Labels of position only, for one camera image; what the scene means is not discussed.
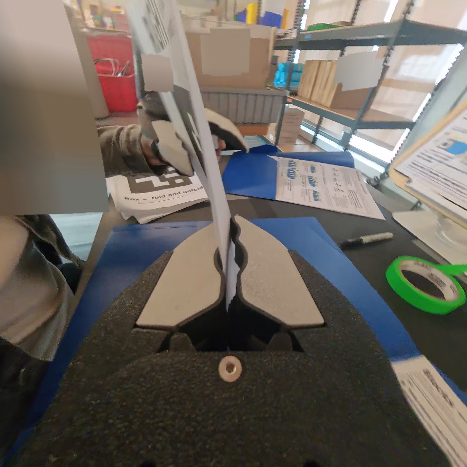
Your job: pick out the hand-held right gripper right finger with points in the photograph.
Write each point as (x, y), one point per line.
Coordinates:
(273, 288)

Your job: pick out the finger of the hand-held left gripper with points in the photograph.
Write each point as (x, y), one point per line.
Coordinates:
(169, 146)
(222, 118)

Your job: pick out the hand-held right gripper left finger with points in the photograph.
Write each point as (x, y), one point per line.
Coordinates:
(182, 288)

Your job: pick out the white sheet with black code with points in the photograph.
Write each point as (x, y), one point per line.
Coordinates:
(164, 199)
(209, 175)

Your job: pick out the person's left forearm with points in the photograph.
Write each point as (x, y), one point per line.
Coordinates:
(120, 146)

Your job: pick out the black desk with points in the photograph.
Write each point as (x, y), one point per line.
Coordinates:
(365, 266)

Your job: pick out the person's left hand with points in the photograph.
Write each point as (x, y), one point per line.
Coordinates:
(146, 151)

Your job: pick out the grey plastic crate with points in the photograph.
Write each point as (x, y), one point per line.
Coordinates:
(248, 105)

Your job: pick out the red plastic bin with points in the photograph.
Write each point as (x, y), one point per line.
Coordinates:
(109, 51)
(116, 93)

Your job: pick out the blue folder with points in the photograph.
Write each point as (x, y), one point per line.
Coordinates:
(146, 244)
(248, 175)

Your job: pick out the large cardboard box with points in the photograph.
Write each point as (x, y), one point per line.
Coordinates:
(261, 62)

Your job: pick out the small cardboard box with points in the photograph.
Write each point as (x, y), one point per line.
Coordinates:
(292, 124)

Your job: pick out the stack of printed papers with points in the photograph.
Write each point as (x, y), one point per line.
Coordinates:
(146, 216)

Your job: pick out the stack of cyan packets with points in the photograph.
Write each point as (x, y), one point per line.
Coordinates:
(288, 76)

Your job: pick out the row of flat cardboard boxes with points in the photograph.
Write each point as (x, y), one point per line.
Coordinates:
(317, 80)

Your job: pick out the black marker pen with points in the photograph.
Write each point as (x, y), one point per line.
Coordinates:
(368, 239)

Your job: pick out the blue storage bins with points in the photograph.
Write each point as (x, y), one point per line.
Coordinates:
(270, 18)

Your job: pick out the green flat item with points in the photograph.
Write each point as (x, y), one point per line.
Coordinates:
(321, 26)

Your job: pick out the person's grey jacket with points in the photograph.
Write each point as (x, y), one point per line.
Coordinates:
(54, 233)

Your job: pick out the green tape roll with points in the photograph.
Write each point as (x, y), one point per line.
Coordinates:
(416, 304)

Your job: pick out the clear acrylic stand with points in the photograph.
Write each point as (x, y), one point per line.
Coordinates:
(430, 230)

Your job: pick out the tan clipboard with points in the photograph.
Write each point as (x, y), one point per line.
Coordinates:
(396, 171)

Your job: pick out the printed document page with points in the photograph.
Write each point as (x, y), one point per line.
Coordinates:
(437, 171)

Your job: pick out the grey metal shelving rack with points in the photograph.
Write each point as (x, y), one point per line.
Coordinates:
(419, 31)

